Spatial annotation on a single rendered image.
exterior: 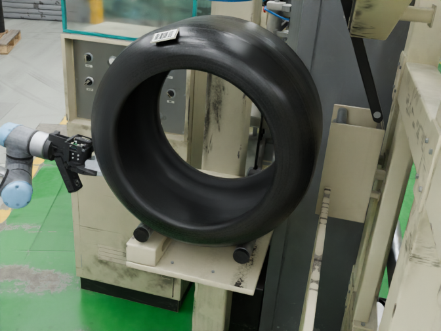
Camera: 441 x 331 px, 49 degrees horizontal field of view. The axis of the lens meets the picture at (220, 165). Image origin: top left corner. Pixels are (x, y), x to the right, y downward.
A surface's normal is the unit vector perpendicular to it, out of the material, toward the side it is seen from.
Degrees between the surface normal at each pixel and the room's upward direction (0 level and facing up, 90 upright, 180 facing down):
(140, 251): 90
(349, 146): 90
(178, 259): 0
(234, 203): 38
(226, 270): 0
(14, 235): 0
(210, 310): 90
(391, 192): 90
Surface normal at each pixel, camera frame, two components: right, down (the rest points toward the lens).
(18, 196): 0.33, 0.42
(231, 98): -0.25, 0.39
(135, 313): 0.07, -0.91
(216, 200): -0.13, -0.53
